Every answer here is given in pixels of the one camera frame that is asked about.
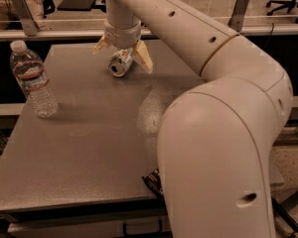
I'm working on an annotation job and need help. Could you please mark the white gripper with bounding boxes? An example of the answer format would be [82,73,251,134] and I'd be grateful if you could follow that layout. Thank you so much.
[92,20,153,73]

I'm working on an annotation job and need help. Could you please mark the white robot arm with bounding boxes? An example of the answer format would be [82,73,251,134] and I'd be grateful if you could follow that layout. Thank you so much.
[97,0,293,238]

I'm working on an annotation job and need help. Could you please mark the metal rail bracket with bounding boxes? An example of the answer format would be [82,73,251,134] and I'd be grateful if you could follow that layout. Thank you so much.
[11,0,39,37]
[227,0,250,32]

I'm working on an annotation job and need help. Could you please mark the right metal rail bracket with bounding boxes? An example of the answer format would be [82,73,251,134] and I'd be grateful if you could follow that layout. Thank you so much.
[227,0,250,32]

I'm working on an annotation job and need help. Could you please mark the black snack bar wrapper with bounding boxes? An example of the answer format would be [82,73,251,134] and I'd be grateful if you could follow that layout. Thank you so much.
[142,169,164,198]

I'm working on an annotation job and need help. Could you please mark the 7up soda can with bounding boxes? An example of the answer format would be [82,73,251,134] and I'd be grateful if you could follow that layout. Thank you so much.
[108,49,133,77]

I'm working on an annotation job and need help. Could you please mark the black flat panel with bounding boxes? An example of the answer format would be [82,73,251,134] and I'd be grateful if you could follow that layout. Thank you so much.
[58,0,96,11]

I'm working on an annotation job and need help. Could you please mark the black drawer handle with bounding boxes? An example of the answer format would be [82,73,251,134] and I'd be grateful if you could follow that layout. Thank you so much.
[122,220,163,238]

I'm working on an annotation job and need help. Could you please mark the left metal rail bracket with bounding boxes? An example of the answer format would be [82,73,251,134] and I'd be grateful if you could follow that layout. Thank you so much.
[11,0,39,37]

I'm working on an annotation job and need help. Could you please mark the clear plastic water bottle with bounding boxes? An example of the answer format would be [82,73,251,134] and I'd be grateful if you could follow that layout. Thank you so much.
[10,41,58,118]

